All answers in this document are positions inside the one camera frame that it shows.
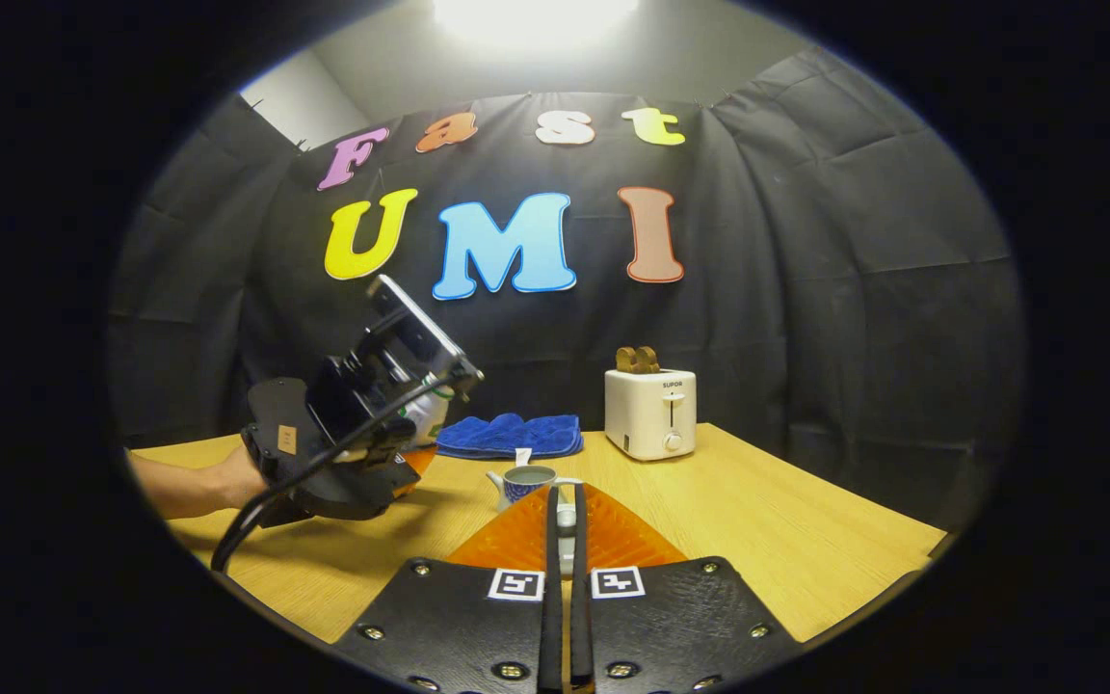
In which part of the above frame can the white toaster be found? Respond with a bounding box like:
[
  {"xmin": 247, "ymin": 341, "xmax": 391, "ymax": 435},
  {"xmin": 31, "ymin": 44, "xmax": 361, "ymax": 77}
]
[{"xmin": 604, "ymin": 369, "xmax": 698, "ymax": 462}]

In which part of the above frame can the blue towel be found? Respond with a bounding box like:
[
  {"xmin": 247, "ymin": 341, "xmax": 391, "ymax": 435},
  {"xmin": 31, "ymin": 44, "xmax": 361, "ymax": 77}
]
[{"xmin": 436, "ymin": 413, "xmax": 585, "ymax": 461}]

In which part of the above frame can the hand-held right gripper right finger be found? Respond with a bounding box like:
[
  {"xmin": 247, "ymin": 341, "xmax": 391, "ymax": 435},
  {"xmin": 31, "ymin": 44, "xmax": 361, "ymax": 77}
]
[{"xmin": 569, "ymin": 484, "xmax": 804, "ymax": 694}]

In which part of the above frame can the white water bottle green label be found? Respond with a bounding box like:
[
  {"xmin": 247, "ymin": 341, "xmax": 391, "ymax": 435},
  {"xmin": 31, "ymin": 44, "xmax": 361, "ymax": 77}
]
[{"xmin": 399, "ymin": 381, "xmax": 457, "ymax": 449}]

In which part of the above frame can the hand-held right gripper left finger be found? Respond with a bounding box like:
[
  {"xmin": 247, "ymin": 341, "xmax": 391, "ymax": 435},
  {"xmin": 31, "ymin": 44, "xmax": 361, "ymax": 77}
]
[{"xmin": 333, "ymin": 485, "xmax": 565, "ymax": 694}]

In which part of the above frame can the black cable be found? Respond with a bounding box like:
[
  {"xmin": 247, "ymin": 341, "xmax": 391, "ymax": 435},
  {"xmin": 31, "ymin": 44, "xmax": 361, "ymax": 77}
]
[{"xmin": 211, "ymin": 371, "xmax": 484, "ymax": 574}]

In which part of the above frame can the black backdrop cloth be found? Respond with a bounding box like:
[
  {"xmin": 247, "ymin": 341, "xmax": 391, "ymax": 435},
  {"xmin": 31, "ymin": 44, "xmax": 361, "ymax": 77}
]
[{"xmin": 107, "ymin": 48, "xmax": 1028, "ymax": 531}]

